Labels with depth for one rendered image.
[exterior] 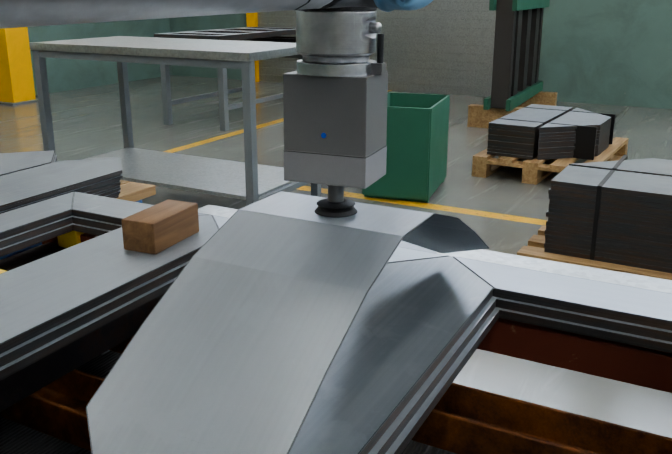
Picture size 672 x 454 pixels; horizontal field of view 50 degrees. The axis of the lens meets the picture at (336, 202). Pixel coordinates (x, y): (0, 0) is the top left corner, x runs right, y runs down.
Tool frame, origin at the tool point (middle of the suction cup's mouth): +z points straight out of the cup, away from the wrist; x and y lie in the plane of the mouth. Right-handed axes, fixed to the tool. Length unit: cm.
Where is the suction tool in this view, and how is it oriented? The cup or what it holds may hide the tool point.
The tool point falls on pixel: (335, 223)
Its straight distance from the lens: 73.2
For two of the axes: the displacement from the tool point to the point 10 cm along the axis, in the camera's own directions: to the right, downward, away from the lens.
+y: -9.3, -1.1, 3.6
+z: 0.0, 9.6, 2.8
